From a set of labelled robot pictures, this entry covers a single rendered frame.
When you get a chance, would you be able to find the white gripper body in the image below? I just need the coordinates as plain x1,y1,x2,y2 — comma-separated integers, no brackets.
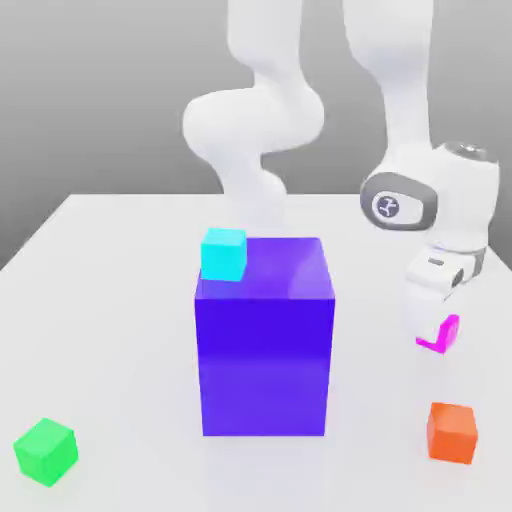
402,279,454,342

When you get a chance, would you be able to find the small magenta cube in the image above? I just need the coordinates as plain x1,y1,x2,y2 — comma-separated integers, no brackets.
415,313,461,356

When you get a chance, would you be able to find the small orange cube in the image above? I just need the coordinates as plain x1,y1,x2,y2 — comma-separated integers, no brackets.
425,401,480,466

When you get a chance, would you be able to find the small cyan cube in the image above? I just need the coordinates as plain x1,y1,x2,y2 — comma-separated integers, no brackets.
199,227,248,283

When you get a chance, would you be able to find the small green cube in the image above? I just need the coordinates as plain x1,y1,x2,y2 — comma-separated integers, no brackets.
12,417,80,489

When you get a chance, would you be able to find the large purple box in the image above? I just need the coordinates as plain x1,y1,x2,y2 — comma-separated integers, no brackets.
194,236,337,438

